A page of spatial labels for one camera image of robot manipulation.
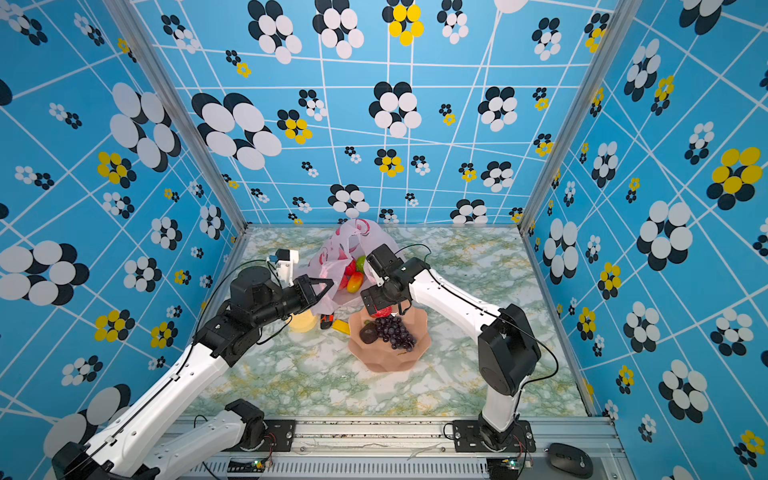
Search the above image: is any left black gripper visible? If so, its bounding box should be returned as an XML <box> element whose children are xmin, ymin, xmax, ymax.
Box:
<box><xmin>253</xmin><ymin>274</ymin><xmax>334</xmax><ymax>330</ymax></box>

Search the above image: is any small yellow red mango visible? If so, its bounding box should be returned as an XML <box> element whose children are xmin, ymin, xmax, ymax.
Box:
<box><xmin>346</xmin><ymin>272</ymin><xmax>365</xmax><ymax>293</ymax></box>

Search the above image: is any red strawberry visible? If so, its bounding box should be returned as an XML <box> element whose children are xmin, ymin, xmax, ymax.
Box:
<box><xmin>372</xmin><ymin>307</ymin><xmax>392</xmax><ymax>319</ymax></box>

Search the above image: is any pink plastic bag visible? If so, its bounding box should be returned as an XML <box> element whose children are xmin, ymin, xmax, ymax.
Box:
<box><xmin>295</xmin><ymin>219</ymin><xmax>399</xmax><ymax>315</ymax></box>

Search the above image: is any dark purple grape bunch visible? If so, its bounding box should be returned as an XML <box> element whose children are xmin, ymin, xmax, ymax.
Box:
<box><xmin>374</xmin><ymin>315</ymin><xmax>416</xmax><ymax>352</ymax></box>

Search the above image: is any dark purple plum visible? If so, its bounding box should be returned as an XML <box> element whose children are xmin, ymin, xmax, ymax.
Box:
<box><xmin>359</xmin><ymin>323</ymin><xmax>379</xmax><ymax>345</ymax></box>

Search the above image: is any red apple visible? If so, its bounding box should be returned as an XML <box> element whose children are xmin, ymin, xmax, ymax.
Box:
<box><xmin>340</xmin><ymin>259</ymin><xmax>357</xmax><ymax>289</ymax></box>

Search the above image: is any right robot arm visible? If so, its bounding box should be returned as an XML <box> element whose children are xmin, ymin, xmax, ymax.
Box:
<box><xmin>361</xmin><ymin>244</ymin><xmax>542</xmax><ymax>451</ymax></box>

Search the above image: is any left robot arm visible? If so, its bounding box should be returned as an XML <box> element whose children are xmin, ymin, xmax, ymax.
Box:
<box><xmin>52</xmin><ymin>266</ymin><xmax>334</xmax><ymax>479</ymax></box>

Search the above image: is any yellow round sponge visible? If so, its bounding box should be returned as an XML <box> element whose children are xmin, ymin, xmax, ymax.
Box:
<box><xmin>287</xmin><ymin>311</ymin><xmax>319</xmax><ymax>333</ymax></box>

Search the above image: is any yellow flat piece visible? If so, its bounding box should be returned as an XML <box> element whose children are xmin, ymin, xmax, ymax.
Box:
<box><xmin>332</xmin><ymin>320</ymin><xmax>351</xmax><ymax>335</ymax></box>

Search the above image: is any pink scalloped fruit plate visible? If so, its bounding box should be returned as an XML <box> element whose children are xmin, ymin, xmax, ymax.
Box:
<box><xmin>348</xmin><ymin>309</ymin><xmax>431</xmax><ymax>373</ymax></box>

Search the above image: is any left green circuit board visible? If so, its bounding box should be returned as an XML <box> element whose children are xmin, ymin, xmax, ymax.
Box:
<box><xmin>227</xmin><ymin>459</ymin><xmax>273</xmax><ymax>474</ymax></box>

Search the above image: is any green circuit board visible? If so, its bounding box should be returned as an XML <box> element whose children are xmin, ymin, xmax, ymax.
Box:
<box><xmin>227</xmin><ymin>459</ymin><xmax>273</xmax><ymax>474</ymax></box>
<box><xmin>486</xmin><ymin>458</ymin><xmax>524</xmax><ymax>480</ymax></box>

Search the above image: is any right green circuit board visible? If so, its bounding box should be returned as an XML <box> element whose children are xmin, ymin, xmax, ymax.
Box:
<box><xmin>486</xmin><ymin>458</ymin><xmax>524</xmax><ymax>480</ymax></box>

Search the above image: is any black computer mouse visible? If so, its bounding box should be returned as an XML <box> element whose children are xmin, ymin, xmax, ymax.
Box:
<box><xmin>546</xmin><ymin>442</ymin><xmax>594</xmax><ymax>479</ymax></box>

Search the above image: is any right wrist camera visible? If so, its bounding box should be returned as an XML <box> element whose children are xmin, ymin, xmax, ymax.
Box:
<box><xmin>363</xmin><ymin>261</ymin><xmax>380</xmax><ymax>285</ymax></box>

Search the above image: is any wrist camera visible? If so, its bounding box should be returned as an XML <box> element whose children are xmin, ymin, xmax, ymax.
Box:
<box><xmin>267</xmin><ymin>248</ymin><xmax>300</xmax><ymax>286</ymax></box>
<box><xmin>363</xmin><ymin>261</ymin><xmax>380</xmax><ymax>285</ymax></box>

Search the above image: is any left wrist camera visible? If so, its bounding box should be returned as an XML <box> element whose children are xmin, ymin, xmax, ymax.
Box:
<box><xmin>267</xmin><ymin>248</ymin><xmax>300</xmax><ymax>286</ymax></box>

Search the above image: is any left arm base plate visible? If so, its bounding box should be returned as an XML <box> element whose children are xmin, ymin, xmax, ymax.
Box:
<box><xmin>228</xmin><ymin>419</ymin><xmax>297</xmax><ymax>453</ymax></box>

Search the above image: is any aluminium front rail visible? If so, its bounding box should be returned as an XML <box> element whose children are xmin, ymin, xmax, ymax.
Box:
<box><xmin>184</xmin><ymin>417</ymin><xmax>635</xmax><ymax>479</ymax></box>

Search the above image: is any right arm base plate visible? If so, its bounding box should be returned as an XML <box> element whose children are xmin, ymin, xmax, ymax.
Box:
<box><xmin>450</xmin><ymin>418</ymin><xmax>537</xmax><ymax>454</ymax></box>

